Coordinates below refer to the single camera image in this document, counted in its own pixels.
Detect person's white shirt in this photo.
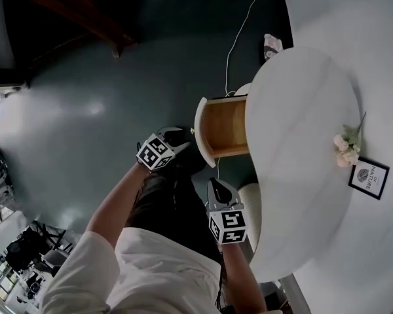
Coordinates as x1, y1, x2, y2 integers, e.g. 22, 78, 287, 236
40, 226, 229, 314

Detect grey shell chair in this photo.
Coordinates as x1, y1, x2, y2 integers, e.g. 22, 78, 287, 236
41, 249, 70, 277

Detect pink artificial flowers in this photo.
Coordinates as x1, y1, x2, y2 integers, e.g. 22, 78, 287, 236
333, 111, 367, 169

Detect pink printed cloth bag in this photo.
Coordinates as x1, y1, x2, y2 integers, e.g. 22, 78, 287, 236
263, 33, 285, 61

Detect person's right forearm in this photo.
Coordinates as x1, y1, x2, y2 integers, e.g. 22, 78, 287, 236
219, 240, 269, 314

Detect large white drawer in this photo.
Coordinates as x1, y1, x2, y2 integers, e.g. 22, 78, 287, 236
194, 95, 251, 169

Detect black hanging clothes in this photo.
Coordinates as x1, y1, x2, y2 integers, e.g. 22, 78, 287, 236
5, 229, 52, 271

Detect wooden staircase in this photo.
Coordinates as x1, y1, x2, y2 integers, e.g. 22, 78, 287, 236
0, 0, 141, 60

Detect white floor cable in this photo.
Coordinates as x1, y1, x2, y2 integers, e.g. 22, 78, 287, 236
215, 0, 265, 180

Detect black framed picture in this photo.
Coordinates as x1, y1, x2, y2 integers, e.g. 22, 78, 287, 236
348, 156, 391, 201

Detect person's left forearm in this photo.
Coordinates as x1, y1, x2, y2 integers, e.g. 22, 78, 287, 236
84, 164, 151, 251

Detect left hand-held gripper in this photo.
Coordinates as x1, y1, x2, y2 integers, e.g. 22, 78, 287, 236
136, 126, 193, 172

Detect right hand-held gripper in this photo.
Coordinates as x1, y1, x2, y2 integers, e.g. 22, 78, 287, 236
206, 177, 250, 245

